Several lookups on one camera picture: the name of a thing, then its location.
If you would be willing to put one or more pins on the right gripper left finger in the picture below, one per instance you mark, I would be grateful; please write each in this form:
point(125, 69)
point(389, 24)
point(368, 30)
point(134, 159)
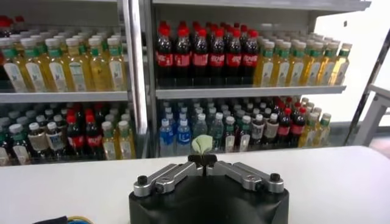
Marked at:
point(170, 179)

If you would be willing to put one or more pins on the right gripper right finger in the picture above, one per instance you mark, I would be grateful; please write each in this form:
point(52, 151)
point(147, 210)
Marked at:
point(243, 178)

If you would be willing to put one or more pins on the light green polo shirt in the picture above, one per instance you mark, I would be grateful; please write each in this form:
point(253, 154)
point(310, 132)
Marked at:
point(202, 143)

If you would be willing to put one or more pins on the blue sports drink bottle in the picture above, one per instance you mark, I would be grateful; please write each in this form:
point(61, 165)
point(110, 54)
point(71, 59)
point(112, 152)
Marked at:
point(166, 138)
point(184, 137)

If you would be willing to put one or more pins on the dark drink bottle brown label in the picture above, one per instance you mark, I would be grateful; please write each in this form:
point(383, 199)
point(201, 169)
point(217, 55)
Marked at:
point(37, 141)
point(257, 131)

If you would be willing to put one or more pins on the clear green water bottle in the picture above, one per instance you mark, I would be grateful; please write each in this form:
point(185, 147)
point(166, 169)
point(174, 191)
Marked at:
point(198, 126)
point(217, 132)

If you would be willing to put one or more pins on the dark drink bottle white label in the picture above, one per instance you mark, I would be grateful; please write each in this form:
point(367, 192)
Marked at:
point(55, 140)
point(271, 129)

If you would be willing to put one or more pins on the cola bottle red cap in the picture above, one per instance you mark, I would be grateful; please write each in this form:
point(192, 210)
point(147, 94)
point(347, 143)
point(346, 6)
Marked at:
point(200, 60)
point(217, 60)
point(164, 59)
point(234, 60)
point(284, 129)
point(182, 60)
point(250, 60)
point(93, 139)
point(298, 128)
point(75, 140)

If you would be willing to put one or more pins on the grey metal shelf rack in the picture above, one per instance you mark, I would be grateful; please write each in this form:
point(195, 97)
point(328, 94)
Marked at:
point(61, 96)
point(243, 91)

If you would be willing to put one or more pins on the white side table grey legs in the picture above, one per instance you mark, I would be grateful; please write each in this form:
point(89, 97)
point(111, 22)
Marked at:
point(374, 115)

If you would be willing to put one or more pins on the dark slanted window pole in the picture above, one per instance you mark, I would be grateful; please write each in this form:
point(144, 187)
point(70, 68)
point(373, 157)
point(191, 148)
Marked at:
point(368, 88)

